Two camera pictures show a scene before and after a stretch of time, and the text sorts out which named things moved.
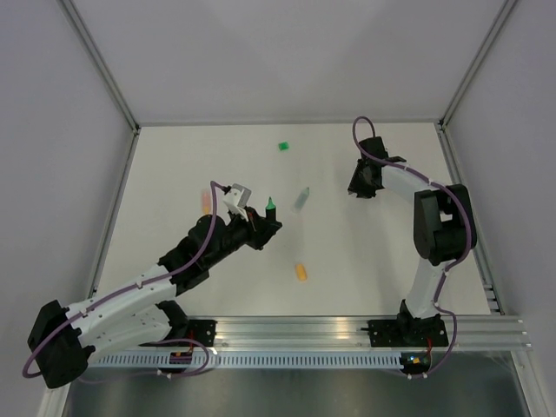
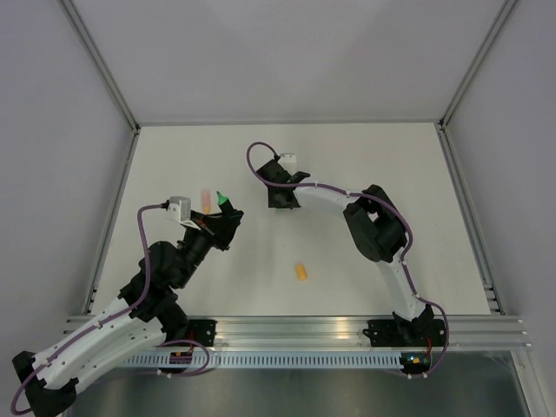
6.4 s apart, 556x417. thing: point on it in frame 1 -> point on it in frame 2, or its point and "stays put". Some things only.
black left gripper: [261, 232] -> [223, 227]
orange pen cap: [301, 274] stays put
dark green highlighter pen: [270, 210] -> [224, 204]
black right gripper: [355, 186] -> [272, 202]
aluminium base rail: [475, 332] stays put
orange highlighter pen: [206, 202] stays put
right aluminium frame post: [506, 8] stays put
